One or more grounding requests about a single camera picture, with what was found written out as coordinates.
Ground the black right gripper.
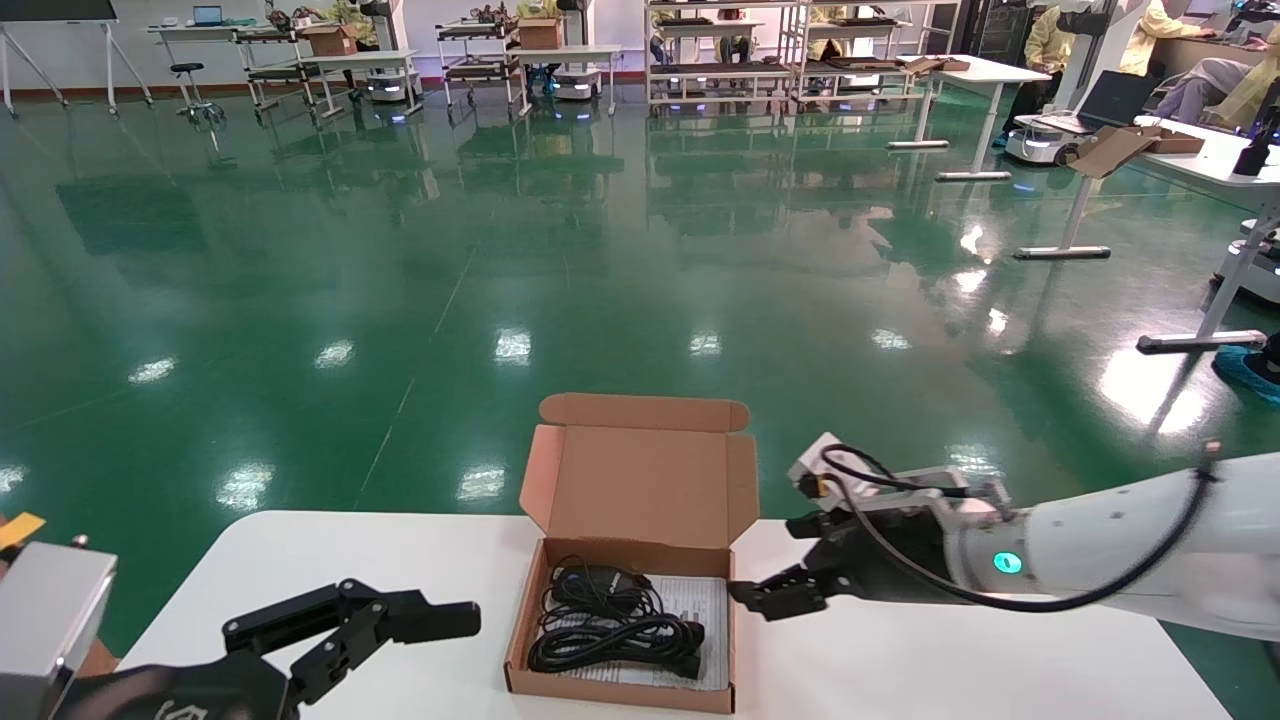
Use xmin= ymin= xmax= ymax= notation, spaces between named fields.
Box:
xmin=728 ymin=503 xmax=961 ymax=623

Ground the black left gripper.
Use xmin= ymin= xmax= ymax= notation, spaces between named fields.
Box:
xmin=55 ymin=577 xmax=482 ymax=720

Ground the brown cardboard storage box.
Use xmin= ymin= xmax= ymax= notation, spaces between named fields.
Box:
xmin=503 ymin=393 xmax=761 ymax=716

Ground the flat open cardboard box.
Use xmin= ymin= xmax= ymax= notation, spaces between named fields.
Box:
xmin=1060 ymin=125 xmax=1206 ymax=181

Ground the white printed instruction sheet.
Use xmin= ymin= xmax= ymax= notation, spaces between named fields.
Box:
xmin=555 ymin=575 xmax=728 ymax=693

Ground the person with blue shoe cover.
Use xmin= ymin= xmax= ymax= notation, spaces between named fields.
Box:
xmin=1212 ymin=333 xmax=1280 ymax=406

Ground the metal shelving rack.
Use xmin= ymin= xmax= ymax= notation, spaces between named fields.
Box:
xmin=644 ymin=0 xmax=804 ymax=113
xmin=795 ymin=0 xmax=963 ymax=109

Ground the white table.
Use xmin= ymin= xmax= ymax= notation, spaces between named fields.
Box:
xmin=245 ymin=50 xmax=424 ymax=123
xmin=886 ymin=55 xmax=1053 ymax=182
xmin=508 ymin=45 xmax=622 ymax=118

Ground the black laptop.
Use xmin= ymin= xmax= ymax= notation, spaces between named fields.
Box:
xmin=1035 ymin=70 xmax=1161 ymax=136

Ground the long white desk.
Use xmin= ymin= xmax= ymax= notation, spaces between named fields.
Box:
xmin=1013 ymin=115 xmax=1280 ymax=355

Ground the black stool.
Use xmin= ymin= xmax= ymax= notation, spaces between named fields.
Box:
xmin=168 ymin=63 xmax=227 ymax=127

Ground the metal cart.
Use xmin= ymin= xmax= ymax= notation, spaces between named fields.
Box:
xmin=436 ymin=20 xmax=532 ymax=119

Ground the white robot with column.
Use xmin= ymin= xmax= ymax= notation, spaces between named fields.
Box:
xmin=1003 ymin=0 xmax=1151 ymax=167

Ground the white desk with laptop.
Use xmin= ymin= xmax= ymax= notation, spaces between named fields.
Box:
xmin=147 ymin=22 xmax=263 ymax=76

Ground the seated person with grey trousers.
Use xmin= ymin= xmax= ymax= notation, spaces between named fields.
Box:
xmin=1155 ymin=35 xmax=1280 ymax=136

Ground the seated person in yellow jacket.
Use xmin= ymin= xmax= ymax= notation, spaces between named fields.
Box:
xmin=1118 ymin=0 xmax=1219 ymax=79

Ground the dark display board on stand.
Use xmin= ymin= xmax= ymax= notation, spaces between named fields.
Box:
xmin=0 ymin=0 xmax=156 ymax=121

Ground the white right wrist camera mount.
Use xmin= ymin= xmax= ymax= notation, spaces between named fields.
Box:
xmin=787 ymin=432 xmax=1013 ymax=523

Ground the black cable bundle with adapter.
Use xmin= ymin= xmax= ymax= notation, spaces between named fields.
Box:
xmin=527 ymin=557 xmax=706 ymax=683

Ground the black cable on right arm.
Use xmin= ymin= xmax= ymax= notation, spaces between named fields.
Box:
xmin=818 ymin=443 xmax=1223 ymax=613

